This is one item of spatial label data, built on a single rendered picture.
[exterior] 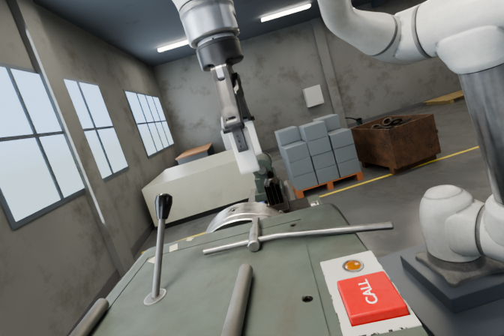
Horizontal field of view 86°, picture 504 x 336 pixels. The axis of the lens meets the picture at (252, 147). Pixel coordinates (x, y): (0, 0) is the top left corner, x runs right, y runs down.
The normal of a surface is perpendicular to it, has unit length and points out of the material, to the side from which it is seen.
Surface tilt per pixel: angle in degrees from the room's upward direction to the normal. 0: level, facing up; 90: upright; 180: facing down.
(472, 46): 108
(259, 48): 90
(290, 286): 0
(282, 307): 0
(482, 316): 0
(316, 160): 90
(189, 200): 90
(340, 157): 90
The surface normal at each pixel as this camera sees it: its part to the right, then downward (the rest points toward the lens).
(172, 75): 0.07, 0.12
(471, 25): -0.63, 0.65
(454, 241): -0.77, 0.35
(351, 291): -0.29, -0.95
